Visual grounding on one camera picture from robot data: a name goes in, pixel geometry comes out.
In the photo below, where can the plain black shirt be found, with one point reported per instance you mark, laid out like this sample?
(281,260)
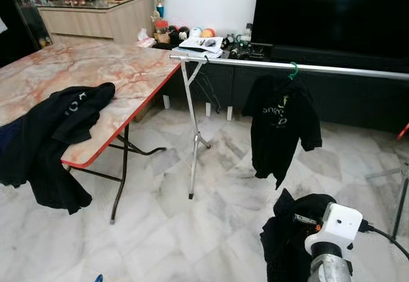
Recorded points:
(284,250)

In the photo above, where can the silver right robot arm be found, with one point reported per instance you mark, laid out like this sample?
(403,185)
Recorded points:
(331,269)

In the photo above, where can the red plastic hanger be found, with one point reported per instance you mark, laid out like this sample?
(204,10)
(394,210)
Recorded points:
(404,132)

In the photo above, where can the green plastic hanger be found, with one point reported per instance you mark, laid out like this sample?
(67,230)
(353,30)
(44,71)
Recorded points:
(294,76)

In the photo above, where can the black printed t-shirt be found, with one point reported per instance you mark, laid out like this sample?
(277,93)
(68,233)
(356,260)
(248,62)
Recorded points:
(281,141)

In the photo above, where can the long black TV console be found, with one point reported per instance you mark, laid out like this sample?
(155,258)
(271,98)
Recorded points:
(351,103)

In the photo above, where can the silver metal clothes rack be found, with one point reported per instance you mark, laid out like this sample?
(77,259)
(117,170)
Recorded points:
(351,71)

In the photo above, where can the black soundbar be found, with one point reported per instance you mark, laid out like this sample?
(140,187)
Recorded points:
(345,59)

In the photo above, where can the small clear bottle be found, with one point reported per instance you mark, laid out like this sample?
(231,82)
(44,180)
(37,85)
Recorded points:
(249,31)

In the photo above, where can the stack of white papers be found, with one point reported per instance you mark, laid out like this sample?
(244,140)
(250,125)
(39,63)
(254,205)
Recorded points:
(199,45)

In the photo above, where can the orange ball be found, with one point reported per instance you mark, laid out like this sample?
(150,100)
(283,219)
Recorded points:
(208,33)

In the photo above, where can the large black television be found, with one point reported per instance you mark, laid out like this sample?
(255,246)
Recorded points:
(332,7)

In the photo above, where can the white and blue ball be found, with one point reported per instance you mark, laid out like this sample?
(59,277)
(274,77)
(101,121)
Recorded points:
(195,32)

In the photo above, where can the jar with red lid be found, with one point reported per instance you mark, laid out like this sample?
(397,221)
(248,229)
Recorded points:
(161,31)

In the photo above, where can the pink tissue box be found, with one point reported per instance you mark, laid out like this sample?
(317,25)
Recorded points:
(146,39)

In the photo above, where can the marble pattern folding table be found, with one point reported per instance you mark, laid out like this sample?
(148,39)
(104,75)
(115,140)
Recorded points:
(96,71)

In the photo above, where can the black garment with white print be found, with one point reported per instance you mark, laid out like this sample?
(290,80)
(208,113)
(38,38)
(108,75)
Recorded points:
(45,141)

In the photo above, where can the light wooden cabinet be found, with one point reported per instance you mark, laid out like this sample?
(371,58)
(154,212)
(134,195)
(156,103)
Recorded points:
(96,23)

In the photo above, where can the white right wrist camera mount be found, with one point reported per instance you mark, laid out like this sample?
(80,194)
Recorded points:
(339,221)

